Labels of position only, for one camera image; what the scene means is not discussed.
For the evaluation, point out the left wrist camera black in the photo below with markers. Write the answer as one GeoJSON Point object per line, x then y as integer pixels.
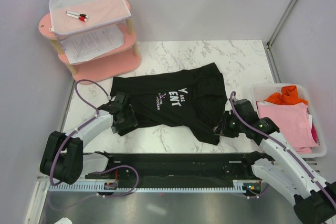
{"type": "Point", "coordinates": [122, 99]}

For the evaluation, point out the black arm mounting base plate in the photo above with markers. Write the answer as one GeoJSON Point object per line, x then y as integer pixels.
{"type": "Point", "coordinates": [178, 170]}

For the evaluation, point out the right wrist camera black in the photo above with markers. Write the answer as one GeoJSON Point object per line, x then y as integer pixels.
{"type": "Point", "coordinates": [244, 108]}

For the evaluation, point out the aluminium rail frame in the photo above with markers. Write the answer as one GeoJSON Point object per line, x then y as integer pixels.
{"type": "Point", "coordinates": [312, 162]}

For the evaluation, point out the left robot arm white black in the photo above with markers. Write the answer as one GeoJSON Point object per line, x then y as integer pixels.
{"type": "Point", "coordinates": [63, 157]}

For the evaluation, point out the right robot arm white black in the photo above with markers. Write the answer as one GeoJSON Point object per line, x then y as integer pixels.
{"type": "Point", "coordinates": [312, 197]}

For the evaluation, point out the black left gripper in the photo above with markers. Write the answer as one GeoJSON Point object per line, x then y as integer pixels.
{"type": "Point", "coordinates": [130, 121]}

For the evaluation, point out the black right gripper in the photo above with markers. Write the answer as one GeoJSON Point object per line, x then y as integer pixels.
{"type": "Point", "coordinates": [222, 129]}

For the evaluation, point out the printed paper sheets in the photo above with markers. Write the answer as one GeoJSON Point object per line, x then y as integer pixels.
{"type": "Point", "coordinates": [87, 46]}

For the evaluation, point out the white mesh zipper pouch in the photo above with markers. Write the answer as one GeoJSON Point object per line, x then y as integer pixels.
{"type": "Point", "coordinates": [100, 12]}

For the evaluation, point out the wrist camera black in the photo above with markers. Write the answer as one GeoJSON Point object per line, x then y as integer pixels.
{"type": "Point", "coordinates": [122, 99]}
{"type": "Point", "coordinates": [244, 108]}

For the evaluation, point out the white slotted cable duct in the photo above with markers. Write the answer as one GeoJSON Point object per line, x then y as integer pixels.
{"type": "Point", "coordinates": [103, 187]}

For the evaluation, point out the pink t-shirt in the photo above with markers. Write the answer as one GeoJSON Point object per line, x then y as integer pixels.
{"type": "Point", "coordinates": [293, 123]}

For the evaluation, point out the black cap whiteboard marker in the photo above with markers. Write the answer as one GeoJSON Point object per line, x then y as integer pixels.
{"type": "Point", "coordinates": [78, 14]}

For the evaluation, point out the red cap whiteboard marker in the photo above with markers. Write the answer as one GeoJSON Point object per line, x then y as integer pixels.
{"type": "Point", "coordinates": [83, 19]}

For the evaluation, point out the black printed t-shirt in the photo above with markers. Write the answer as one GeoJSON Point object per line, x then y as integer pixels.
{"type": "Point", "coordinates": [193, 98]}

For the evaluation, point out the pink three-tier wooden shelf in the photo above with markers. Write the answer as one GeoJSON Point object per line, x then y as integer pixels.
{"type": "Point", "coordinates": [123, 59]}

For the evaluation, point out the magenta garment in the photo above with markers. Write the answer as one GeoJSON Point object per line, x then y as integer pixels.
{"type": "Point", "coordinates": [314, 134]}

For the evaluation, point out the white plastic laundry basket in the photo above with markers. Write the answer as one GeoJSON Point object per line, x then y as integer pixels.
{"type": "Point", "coordinates": [260, 92]}

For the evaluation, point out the orange t-shirt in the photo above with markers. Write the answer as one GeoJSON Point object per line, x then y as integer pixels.
{"type": "Point", "coordinates": [288, 96]}

